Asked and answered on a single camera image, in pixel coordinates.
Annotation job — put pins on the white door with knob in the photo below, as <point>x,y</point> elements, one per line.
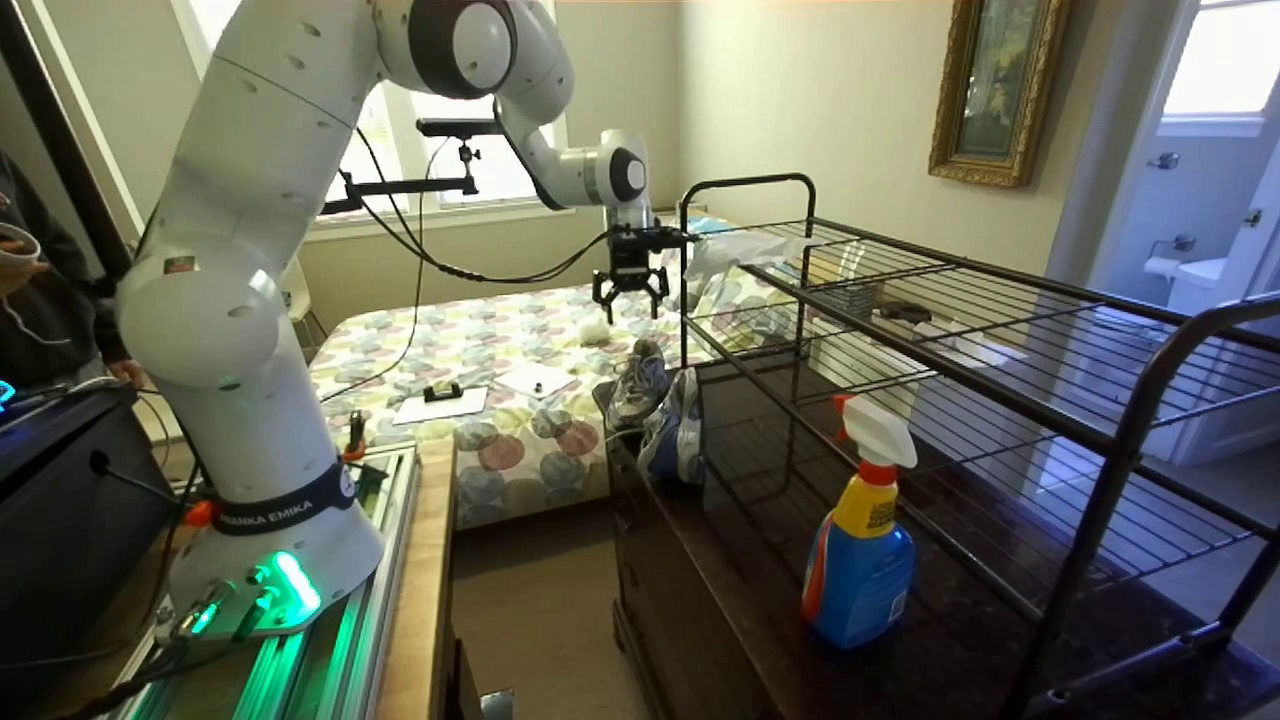
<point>1262,240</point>

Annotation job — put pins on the grey blue running shoe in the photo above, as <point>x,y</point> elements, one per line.
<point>673,440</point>
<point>642,383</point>

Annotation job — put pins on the person in dark clothes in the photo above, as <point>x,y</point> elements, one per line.
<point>55,322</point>

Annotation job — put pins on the small black phone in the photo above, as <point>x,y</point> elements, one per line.
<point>440,393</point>

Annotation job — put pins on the small orange connector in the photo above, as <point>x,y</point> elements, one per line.
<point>201,514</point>

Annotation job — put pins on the small brown tool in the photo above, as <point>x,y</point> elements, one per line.
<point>354,437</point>

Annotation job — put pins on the dark wooden dresser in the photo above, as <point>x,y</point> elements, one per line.
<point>747,575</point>

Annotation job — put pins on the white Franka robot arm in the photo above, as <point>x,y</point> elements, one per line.
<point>254,334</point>

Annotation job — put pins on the wooden table edge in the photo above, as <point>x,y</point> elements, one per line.
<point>418,585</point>

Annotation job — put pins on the small dark object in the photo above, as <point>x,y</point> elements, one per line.
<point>905,315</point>

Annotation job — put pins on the black frame pole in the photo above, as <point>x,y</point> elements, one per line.
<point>63,120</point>

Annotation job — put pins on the gold framed picture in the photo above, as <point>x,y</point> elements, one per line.
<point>996,80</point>

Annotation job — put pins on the black controller box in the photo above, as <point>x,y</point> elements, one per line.
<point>67,532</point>

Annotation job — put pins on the white crumpled cloth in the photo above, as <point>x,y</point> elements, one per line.
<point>720,266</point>

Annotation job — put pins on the bed with floral cover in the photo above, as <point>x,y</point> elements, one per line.
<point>520,452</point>

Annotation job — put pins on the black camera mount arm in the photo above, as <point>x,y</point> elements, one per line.
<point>400,184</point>

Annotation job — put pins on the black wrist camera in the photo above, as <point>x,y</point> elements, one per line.
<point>673,236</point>

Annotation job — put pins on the blue yellow spray bottle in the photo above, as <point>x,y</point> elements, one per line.
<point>863,575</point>

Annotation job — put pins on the white paper sheet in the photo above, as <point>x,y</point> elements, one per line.
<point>440,411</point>

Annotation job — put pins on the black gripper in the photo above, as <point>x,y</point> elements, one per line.
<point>630,253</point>

